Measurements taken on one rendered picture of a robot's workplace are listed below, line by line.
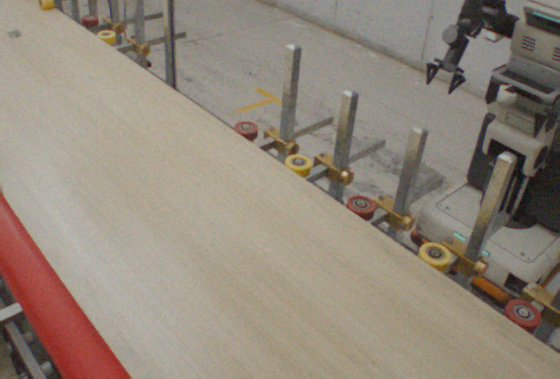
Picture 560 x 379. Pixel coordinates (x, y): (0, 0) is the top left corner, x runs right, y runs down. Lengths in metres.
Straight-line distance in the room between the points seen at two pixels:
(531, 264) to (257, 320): 1.57
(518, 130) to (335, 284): 1.25
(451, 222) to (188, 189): 1.42
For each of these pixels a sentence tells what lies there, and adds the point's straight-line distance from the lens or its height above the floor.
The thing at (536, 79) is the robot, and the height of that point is 1.05.
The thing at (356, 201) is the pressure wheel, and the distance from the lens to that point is 1.52.
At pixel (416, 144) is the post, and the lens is 1.49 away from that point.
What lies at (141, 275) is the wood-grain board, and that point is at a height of 0.90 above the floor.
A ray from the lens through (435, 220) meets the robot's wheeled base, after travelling 2.61.
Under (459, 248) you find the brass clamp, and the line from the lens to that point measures 1.56.
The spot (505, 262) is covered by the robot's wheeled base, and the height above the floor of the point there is 0.26.
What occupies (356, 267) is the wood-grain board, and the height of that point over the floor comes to 0.90.
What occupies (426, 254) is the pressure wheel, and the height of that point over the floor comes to 0.91.
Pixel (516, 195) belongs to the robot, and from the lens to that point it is 2.68.
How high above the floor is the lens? 1.82
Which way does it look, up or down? 34 degrees down
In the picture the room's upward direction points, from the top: 5 degrees clockwise
